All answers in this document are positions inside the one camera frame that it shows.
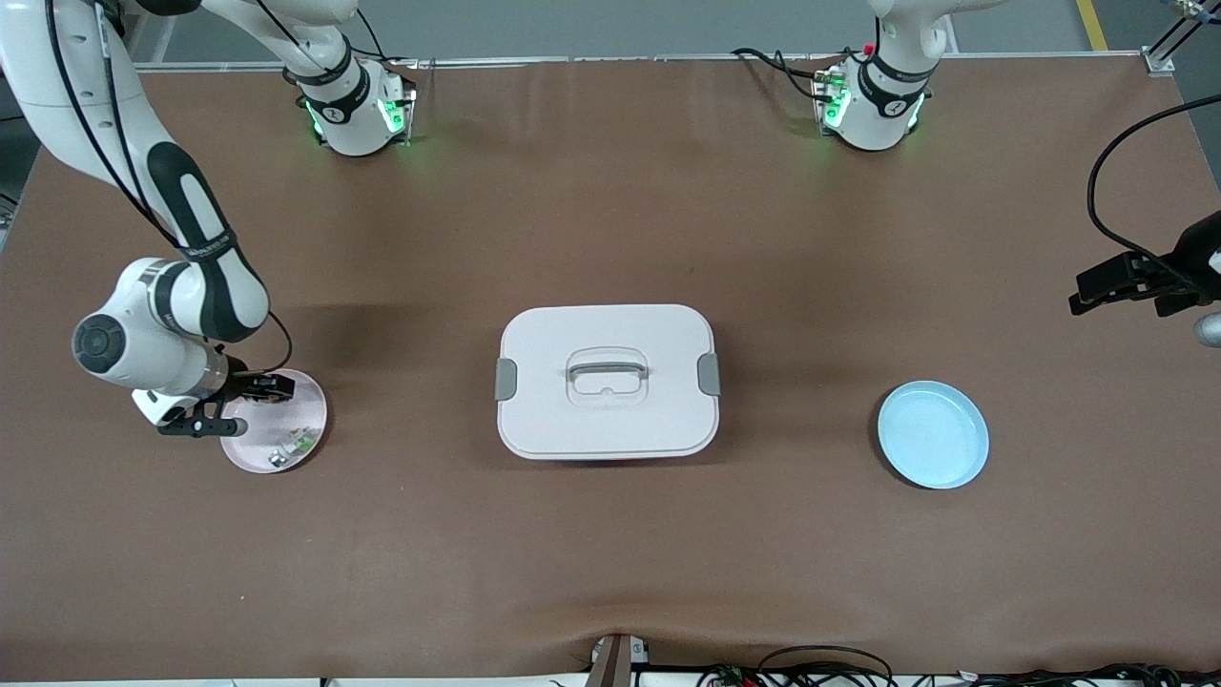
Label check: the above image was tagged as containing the green push-button switch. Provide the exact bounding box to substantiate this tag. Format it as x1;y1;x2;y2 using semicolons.
267;427;321;470

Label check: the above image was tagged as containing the aluminium frame rail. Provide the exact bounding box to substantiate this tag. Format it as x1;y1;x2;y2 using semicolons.
134;50;1174;73

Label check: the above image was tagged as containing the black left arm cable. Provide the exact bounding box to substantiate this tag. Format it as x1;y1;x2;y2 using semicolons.
1088;91;1221;287

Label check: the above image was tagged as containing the white lidded storage box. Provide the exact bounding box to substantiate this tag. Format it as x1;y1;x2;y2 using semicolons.
494;303;722;462

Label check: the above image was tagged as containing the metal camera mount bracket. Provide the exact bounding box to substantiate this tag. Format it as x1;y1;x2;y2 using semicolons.
585;632;652;687

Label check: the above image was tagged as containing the light blue round plate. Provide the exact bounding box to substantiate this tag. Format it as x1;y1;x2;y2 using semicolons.
877;381;990;490

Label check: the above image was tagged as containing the black base cable bundle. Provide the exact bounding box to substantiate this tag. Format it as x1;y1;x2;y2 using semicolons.
732;46;845;104
353;8;421;73

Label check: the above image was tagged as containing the aluminium frame post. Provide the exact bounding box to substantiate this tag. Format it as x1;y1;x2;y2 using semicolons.
1143;0;1221;77

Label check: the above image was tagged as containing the black looped cable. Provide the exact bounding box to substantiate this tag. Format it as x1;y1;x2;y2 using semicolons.
758;645;895;687

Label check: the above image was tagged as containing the pink round plate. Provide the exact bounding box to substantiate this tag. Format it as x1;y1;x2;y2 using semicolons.
221;369;328;475

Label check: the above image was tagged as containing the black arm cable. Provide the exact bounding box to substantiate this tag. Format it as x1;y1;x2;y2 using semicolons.
1088;91;1221;287
46;0;294;375

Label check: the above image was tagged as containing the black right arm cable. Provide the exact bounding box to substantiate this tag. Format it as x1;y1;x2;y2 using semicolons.
46;0;294;375

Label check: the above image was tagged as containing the brown table mat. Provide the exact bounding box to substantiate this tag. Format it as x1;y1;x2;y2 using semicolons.
0;52;1221;680

